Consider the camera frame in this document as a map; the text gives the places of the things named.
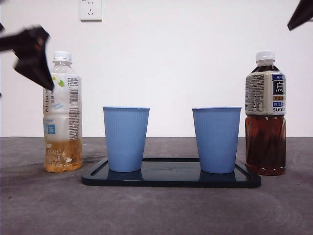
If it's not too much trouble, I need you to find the pale jasmine tea bottle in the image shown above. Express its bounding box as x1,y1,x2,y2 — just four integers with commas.
43,51,83,173

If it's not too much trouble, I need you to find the dark oolong tea bottle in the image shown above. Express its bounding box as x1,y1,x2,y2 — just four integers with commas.
244,50,287,176

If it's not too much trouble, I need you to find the blue ribbed plastic cup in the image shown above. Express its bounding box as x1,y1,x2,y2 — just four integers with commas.
191,106,243,174
102,106,151,173

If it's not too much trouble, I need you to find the dark rectangular tray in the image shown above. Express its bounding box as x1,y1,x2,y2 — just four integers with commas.
81,157,262,188

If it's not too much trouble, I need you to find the white wall socket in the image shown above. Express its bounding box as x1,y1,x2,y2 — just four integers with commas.
78,0,103,22

